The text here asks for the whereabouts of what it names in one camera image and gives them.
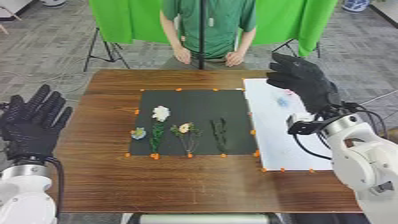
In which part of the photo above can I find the green sprig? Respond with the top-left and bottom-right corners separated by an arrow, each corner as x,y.
208,117 -> 232,155

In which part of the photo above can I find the dark mat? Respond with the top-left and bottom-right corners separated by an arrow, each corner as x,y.
129,88 -> 262,157

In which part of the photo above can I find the blue white vase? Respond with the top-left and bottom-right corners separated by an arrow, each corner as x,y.
342,0 -> 374,14

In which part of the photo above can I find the white sheet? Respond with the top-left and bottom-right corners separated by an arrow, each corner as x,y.
242,77 -> 336,173

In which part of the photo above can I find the black tripod stand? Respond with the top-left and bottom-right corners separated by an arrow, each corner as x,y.
82,27 -> 134,73
271,37 -> 326,60

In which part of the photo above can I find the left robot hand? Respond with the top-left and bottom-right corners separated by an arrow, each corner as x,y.
0,84 -> 75,161

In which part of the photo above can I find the person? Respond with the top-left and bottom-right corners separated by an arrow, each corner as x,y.
159,0 -> 260,70

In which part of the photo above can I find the black cable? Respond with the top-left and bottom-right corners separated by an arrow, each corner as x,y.
338,101 -> 391,141
292,125 -> 335,161

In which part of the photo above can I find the peach flower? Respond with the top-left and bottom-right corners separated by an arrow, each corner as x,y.
169,121 -> 205,155

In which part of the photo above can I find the white flower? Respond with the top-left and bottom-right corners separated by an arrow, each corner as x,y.
150,105 -> 173,153

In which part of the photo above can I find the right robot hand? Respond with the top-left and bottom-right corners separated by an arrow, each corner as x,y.
265,52 -> 345,116

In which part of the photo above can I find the pale grey bar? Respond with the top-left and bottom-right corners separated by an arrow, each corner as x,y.
127,213 -> 281,224

